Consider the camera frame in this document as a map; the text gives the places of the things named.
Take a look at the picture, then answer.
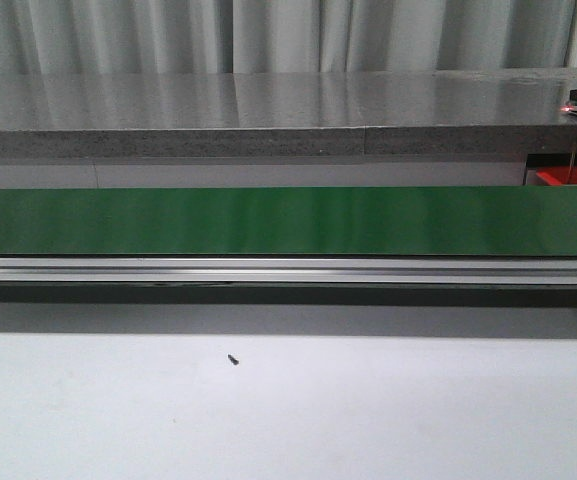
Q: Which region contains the green conveyor belt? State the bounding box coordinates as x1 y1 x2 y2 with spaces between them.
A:
0 186 577 257

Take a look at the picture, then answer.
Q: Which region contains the grey stone counter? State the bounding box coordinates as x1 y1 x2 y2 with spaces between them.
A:
0 68 577 158

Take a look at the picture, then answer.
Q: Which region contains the red plastic tray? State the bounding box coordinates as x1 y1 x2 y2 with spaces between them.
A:
536 167 577 186

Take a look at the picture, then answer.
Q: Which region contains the grey curtain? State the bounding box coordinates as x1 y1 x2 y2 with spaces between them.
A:
0 0 577 74

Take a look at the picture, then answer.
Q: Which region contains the aluminium conveyor frame rail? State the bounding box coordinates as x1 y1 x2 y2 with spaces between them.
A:
0 255 577 344

